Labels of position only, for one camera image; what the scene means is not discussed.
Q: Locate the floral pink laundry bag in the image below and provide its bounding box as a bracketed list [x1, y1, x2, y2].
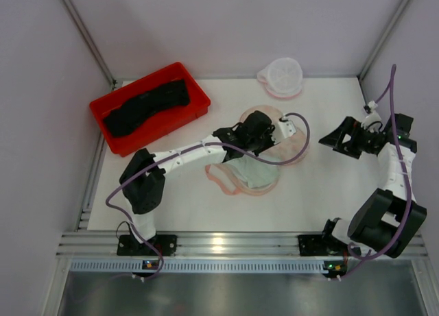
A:
[205, 127, 307, 196]

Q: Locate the pale green bra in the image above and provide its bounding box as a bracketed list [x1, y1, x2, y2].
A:
[224, 156, 280, 189]

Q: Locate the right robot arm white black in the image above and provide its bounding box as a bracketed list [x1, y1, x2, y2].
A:
[319, 114, 427, 258]

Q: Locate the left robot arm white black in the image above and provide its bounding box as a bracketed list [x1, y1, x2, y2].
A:
[119, 110, 282, 243]

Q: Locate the white mesh laundry bag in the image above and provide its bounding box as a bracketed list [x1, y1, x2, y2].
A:
[257, 58, 303, 99]

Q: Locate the black bra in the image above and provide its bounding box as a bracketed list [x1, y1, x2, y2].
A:
[103, 80, 190, 138]

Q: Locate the red plastic bin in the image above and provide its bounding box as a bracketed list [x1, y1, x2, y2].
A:
[90, 62, 211, 157]

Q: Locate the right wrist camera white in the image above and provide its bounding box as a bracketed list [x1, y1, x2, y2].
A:
[361, 101, 381, 130]

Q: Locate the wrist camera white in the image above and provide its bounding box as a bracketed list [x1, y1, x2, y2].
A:
[272, 119, 297, 143]
[361, 101, 381, 130]

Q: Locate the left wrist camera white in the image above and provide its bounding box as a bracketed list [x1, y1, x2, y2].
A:
[272, 119, 297, 143]

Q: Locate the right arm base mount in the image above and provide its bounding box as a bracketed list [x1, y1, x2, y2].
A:
[298, 234, 349, 256]

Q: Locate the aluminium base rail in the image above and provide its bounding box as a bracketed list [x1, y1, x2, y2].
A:
[56, 230, 428, 258]

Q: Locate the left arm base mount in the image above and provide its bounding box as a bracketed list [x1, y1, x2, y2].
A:
[116, 234, 177, 256]

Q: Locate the slotted cable duct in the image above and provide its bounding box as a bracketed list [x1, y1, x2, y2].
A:
[69, 259, 347, 273]

